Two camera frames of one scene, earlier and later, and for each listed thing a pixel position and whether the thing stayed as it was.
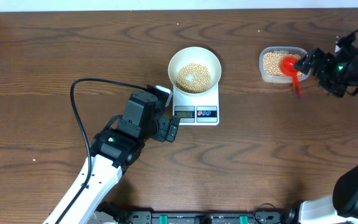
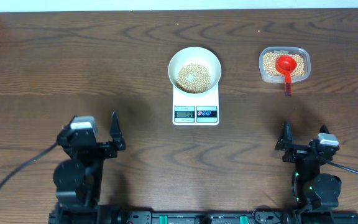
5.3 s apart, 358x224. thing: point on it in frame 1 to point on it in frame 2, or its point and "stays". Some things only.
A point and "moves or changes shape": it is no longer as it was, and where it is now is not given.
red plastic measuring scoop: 287,65 moves or changes shape
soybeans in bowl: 193,78 stays
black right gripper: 320,71 to 285,141
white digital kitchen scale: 202,109 stays
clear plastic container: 270,61 stays
